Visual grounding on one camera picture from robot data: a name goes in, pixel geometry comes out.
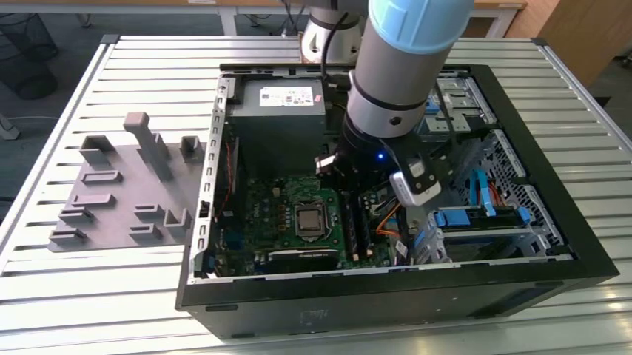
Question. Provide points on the wooden cabinet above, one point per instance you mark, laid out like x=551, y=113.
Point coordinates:
x=587, y=29

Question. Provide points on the small blue plastic carrier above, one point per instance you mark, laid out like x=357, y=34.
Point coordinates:
x=424, y=240

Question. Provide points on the small black-mounted wrist camera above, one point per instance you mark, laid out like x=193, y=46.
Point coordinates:
x=327, y=164

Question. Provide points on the grey box wrist camera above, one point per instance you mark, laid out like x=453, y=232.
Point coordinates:
x=409, y=194

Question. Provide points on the black graphics card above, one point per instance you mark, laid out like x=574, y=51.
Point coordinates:
x=301, y=260

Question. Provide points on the grey parts rack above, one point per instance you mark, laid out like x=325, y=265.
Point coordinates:
x=123, y=177

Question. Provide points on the grey metal drive cage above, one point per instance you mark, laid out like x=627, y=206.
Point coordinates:
x=464, y=122

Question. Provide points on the hard disk in blue carrier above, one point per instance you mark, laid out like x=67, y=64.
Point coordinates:
x=453, y=220

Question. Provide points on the blue plastic drive carrier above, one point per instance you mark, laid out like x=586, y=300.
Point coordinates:
x=432, y=107

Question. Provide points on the silver CPU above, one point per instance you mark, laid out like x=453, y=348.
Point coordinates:
x=309, y=220

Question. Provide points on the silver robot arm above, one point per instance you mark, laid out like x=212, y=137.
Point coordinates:
x=395, y=74

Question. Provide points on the black PC case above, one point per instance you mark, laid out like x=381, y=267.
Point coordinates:
x=345, y=307

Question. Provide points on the black mesh waste bin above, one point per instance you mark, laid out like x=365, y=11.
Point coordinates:
x=30, y=66

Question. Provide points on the green motherboard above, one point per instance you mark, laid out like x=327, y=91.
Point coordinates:
x=266, y=196

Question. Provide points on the grey power supply with label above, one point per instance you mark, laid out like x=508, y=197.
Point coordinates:
x=277, y=140

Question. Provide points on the black table corner cap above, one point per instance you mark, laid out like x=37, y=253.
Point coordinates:
x=110, y=39
x=540, y=41

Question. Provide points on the wooden desk with white legs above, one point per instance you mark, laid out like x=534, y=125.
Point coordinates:
x=499, y=4

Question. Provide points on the white furniture foot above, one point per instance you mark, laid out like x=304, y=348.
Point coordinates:
x=7, y=127

